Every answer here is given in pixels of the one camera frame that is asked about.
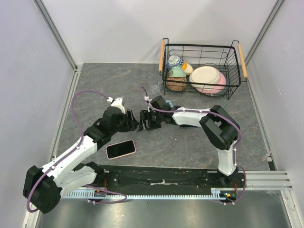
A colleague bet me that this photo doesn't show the aluminium frame rail front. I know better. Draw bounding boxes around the aluminium frame rail front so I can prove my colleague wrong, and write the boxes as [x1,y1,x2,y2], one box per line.
[246,171,292,190]

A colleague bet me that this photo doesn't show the mint green bowl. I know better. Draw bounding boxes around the mint green bowl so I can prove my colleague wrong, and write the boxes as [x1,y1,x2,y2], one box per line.
[168,66,186,78]

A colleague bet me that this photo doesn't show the pink phone case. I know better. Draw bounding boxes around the pink phone case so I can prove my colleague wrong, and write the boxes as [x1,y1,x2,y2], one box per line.
[105,139,137,160]

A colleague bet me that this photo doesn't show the yellow white bowl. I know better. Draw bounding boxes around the yellow white bowl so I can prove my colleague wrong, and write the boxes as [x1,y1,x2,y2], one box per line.
[181,62,193,75]

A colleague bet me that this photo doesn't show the blue white patterned bowl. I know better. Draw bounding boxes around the blue white patterned bowl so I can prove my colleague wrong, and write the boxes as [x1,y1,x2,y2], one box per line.
[167,55,186,70]

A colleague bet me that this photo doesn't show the phone with blue edge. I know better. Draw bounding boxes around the phone with blue edge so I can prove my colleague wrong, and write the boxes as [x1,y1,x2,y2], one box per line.
[180,124,197,129]

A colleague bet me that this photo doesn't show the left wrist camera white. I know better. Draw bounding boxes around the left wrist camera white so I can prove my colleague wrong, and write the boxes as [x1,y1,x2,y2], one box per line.
[107,97,126,114]

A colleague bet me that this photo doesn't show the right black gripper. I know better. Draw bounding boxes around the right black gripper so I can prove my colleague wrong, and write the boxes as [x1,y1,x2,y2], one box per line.
[138,109,163,133]

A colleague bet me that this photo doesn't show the clear glass cup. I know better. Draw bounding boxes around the clear glass cup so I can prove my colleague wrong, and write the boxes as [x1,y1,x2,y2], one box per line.
[148,75,162,94]

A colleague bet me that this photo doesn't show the light blue phone case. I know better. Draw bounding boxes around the light blue phone case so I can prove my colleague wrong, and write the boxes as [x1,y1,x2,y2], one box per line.
[165,100,174,108]

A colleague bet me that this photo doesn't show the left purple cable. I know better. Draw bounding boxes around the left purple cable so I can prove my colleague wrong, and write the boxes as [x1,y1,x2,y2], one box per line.
[26,90,128,213]

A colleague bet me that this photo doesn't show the black wire dish basket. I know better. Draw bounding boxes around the black wire dish basket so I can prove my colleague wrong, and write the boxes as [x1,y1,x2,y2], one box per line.
[159,38,248,98]

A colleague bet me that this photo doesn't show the blue slotted cable duct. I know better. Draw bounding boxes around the blue slotted cable duct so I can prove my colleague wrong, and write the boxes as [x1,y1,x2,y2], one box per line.
[64,188,237,200]

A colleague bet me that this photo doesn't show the cream plate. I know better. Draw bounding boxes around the cream plate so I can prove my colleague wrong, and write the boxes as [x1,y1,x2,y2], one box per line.
[189,66,220,90]

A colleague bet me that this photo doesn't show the pink plate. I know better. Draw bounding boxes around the pink plate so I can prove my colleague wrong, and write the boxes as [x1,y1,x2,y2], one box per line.
[196,73,227,95]

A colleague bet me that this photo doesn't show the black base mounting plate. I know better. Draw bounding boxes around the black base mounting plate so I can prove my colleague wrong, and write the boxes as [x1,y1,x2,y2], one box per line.
[88,162,245,189]

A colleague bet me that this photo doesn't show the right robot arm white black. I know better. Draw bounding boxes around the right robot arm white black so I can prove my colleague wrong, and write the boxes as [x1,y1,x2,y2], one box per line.
[138,96,241,187]

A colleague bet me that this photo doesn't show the brown bowl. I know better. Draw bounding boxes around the brown bowl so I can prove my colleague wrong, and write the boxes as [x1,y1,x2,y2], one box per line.
[166,77,187,92]

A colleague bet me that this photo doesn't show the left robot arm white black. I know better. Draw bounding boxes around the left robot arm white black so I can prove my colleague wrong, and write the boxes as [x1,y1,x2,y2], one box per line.
[23,107,138,214]

